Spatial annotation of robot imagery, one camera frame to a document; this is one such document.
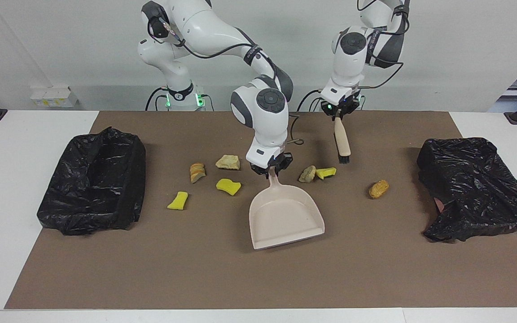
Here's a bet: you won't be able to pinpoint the beige hand brush black bristles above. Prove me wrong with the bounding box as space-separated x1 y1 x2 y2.
334 116 351 163

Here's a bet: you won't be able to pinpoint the black right arm base cables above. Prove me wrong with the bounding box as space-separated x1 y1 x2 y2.
145 87 215 112

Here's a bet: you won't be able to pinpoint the pale beige bread chunk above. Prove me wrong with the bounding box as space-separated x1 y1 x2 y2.
215 155 241 170

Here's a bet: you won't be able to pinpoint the black arm gripper cable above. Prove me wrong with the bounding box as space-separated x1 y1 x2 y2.
149 9 306 146
356 0 405 90

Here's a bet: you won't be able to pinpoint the black right arm gripper cable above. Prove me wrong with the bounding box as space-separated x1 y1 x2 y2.
149 9 306 146

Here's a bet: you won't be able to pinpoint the beige plastic dustpan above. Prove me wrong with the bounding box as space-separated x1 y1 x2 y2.
249 170 325 250

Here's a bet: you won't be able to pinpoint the brown table mat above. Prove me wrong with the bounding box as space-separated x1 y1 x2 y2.
4 111 517 310

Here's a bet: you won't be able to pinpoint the white wall socket box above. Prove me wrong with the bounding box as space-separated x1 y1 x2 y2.
31 87 79 108

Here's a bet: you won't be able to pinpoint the black left arm base cables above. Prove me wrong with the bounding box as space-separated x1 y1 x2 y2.
297 89 326 112

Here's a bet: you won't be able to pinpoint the orange fried nugget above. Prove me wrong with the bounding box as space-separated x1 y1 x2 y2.
368 179 390 199

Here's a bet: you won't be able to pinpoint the black arm base cables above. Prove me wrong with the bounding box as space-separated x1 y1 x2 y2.
145 87 215 112
297 89 326 112

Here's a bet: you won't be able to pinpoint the black left arm gripper cable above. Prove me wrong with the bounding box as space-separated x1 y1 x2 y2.
356 0 405 90

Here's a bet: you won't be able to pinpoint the black bag lined bin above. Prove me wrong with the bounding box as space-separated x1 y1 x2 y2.
37 127 146 236
417 137 517 243

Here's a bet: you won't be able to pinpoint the yellow sponge wedge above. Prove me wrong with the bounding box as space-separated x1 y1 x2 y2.
216 179 242 196

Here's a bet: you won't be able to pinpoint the small yellow sponge piece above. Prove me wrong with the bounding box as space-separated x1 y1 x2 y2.
167 192 188 210

